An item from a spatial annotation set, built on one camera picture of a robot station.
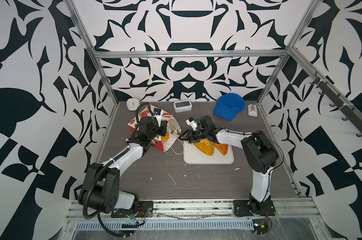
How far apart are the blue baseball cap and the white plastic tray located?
0.29 metres

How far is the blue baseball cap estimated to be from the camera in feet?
3.72

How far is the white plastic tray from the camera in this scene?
0.91 meters
